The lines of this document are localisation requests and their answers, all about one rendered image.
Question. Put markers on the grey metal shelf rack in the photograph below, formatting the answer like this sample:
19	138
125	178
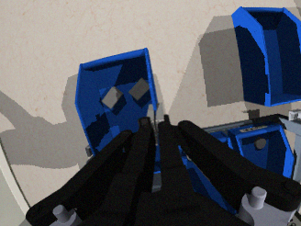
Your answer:
292	124

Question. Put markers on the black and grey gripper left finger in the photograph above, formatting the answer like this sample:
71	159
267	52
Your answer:
86	191

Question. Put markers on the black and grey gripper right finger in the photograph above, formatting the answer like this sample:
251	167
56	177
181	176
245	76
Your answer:
261	197

